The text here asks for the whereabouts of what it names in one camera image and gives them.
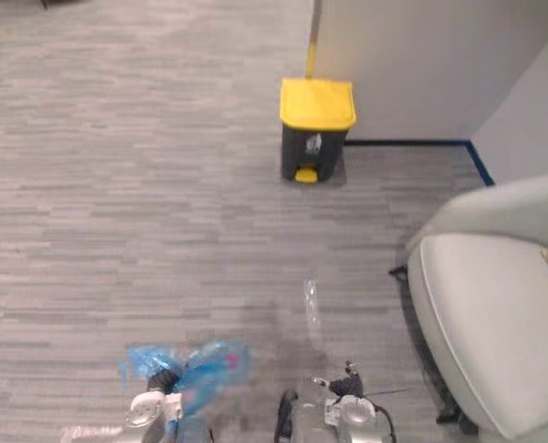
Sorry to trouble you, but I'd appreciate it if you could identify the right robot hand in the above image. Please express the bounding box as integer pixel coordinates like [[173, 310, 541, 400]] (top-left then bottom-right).
[[329, 360, 365, 399]]

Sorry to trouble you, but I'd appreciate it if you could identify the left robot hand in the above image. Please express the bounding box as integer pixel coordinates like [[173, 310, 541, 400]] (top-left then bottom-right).
[[146, 369, 180, 395]]

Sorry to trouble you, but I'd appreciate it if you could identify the blue plastic rubbish bag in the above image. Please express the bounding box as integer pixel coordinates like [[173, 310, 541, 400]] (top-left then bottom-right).
[[118, 340, 252, 419]]

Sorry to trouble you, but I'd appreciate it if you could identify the grey trash can yellow lid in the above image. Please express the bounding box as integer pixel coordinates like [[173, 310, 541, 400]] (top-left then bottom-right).
[[280, 78, 359, 186]]

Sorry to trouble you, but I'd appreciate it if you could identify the white upholstered armchair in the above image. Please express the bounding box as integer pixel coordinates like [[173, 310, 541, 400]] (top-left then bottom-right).
[[388, 169, 548, 441]]

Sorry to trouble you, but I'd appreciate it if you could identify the yellow corner guard strip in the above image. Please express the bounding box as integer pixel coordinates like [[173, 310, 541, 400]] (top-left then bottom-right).
[[304, 0, 322, 80]]

